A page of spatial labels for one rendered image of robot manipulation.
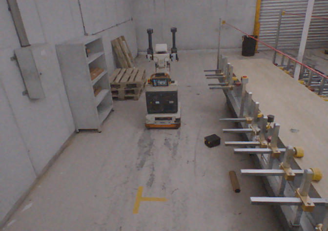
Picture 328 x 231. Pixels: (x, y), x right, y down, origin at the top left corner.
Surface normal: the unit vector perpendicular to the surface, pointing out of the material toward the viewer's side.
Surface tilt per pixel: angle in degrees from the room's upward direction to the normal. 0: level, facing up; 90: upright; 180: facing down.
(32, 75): 90
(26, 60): 90
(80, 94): 90
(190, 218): 0
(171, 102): 90
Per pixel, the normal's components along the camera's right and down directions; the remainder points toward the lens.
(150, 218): -0.05, -0.90
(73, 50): -0.07, 0.43
